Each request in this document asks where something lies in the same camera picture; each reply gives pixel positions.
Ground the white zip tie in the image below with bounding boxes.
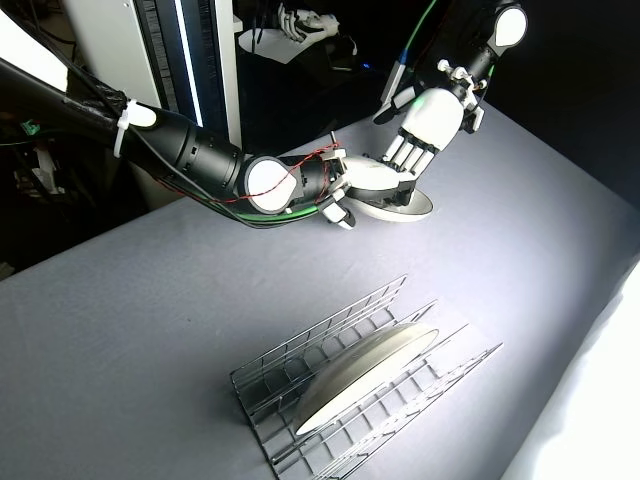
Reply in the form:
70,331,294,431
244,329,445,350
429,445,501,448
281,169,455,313
112,98,139,160

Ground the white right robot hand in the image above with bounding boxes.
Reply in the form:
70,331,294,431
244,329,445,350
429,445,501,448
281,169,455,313
322,155,417,230

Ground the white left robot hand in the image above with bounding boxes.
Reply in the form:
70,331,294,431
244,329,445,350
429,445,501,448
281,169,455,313
372,85,465,177

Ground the white display stand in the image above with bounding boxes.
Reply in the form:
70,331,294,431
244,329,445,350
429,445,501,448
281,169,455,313
237,27,324,64

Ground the green left arm cable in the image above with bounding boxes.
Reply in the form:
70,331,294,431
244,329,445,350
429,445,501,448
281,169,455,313
403,0,439,56

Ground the thin red wire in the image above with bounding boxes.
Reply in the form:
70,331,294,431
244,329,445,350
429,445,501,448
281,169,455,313
219,142,341,204

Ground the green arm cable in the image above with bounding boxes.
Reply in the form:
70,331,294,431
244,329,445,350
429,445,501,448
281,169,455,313
214,198,326,227
403,0,439,56

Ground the grey tablecloth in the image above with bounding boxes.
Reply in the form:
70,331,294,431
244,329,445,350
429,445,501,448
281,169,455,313
0,102,640,480

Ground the silver wire dish rack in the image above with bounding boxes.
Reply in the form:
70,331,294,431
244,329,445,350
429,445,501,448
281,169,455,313
229,273,505,474

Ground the green right arm cable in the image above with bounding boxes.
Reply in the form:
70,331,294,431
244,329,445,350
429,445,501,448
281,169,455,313
214,198,326,227

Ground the white black robot torso column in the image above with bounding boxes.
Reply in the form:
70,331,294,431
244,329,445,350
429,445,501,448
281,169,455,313
64,0,244,151

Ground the spare white robotic hand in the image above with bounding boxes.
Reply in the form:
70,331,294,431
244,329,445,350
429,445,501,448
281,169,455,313
276,2,341,44

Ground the white plate with black rim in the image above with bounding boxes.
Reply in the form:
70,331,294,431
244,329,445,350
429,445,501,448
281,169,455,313
294,322,441,436
349,185,434,225

